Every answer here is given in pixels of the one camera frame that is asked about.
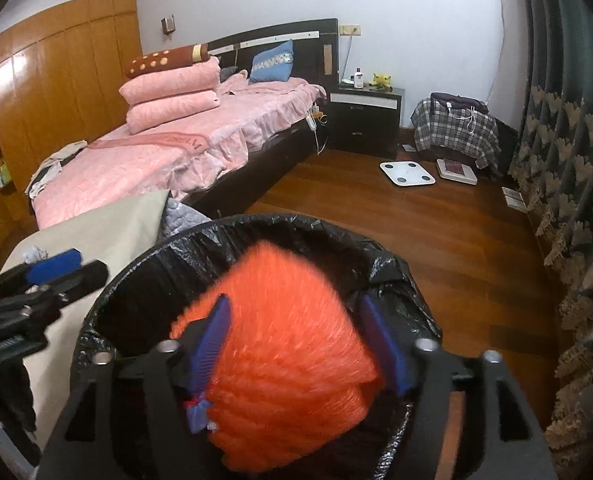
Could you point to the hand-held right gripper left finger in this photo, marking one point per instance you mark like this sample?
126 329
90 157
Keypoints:
211 342

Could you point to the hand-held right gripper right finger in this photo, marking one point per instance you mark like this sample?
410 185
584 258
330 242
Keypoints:
384 347

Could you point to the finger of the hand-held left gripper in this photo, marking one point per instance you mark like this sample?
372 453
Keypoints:
54 266
84 277

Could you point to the black bag lined bin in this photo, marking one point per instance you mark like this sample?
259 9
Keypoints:
141 280

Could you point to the wide orange foam net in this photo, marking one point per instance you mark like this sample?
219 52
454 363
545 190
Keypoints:
286 350

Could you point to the small white paper scrap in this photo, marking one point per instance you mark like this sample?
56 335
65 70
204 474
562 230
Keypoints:
34 254

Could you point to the dark cloth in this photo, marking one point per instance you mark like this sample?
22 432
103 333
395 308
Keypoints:
6 395

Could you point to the beige table with clutter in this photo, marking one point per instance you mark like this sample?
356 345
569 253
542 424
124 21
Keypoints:
101 230

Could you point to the blue plastic scrap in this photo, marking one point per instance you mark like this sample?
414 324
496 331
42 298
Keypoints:
199 412

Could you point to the pile of clothes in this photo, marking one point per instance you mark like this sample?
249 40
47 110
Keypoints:
51 167

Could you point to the grey quilted cloth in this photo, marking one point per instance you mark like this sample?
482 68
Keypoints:
184 217

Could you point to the dark bed with pink bedspread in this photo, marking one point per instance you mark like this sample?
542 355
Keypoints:
176 155

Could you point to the folded dark pink blanket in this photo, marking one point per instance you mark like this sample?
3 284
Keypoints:
156 141

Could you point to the wooden wardrobe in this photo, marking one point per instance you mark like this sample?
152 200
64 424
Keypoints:
51 95

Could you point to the white bathroom scale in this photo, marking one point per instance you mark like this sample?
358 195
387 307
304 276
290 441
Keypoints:
407 174

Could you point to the white scale with dark centre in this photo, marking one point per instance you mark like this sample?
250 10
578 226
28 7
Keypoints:
456 170

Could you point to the flat book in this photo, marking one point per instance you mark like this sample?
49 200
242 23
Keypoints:
514 198

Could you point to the plaid cloth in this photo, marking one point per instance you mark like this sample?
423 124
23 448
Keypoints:
451 132

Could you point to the dark nightstand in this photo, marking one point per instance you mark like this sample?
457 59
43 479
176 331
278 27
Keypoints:
366 122

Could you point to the brown dotted bolster pillow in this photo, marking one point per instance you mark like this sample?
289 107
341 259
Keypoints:
161 60

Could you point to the white power strip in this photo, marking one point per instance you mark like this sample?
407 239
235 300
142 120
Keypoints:
314 122

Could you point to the black chair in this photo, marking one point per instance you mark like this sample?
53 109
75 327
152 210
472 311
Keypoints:
507 145

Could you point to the dark garment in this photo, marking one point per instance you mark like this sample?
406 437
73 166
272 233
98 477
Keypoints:
456 101

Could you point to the yellow plush toy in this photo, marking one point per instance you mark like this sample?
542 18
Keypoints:
382 80

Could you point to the white bottle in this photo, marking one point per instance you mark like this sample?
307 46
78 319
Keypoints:
359 79

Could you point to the dark patterned curtain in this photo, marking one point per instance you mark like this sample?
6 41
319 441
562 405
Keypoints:
571 135

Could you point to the blue cushion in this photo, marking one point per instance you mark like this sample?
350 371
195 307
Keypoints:
272 62

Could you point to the wall switch panel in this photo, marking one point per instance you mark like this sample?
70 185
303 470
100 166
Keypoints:
168 25

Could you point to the wall power outlet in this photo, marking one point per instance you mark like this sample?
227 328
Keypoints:
350 30

